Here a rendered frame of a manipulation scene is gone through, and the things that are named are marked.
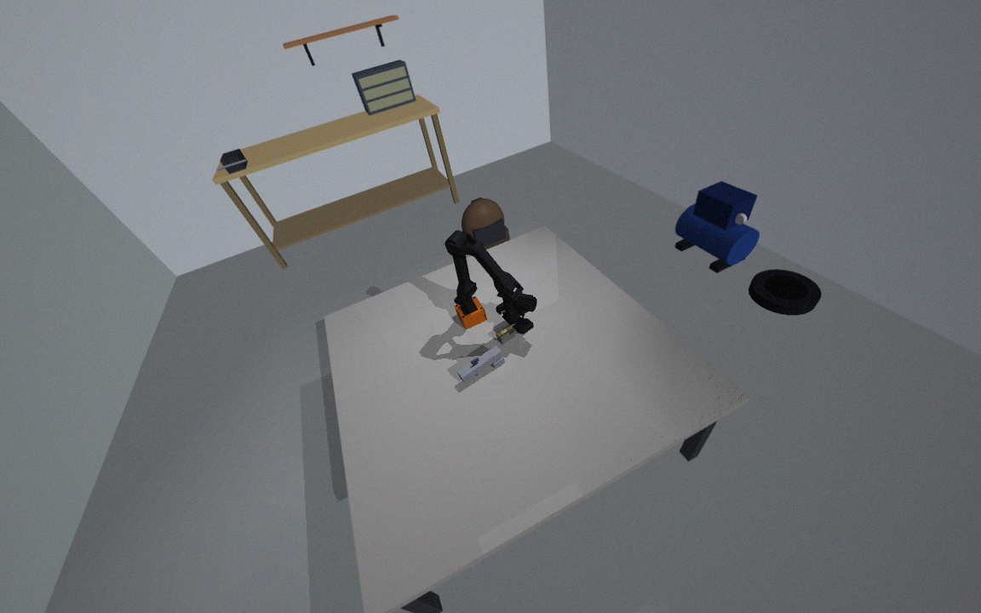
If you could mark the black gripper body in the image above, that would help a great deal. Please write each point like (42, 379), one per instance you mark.
(522, 324)

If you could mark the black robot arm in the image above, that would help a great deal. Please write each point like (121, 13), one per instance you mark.
(504, 282)

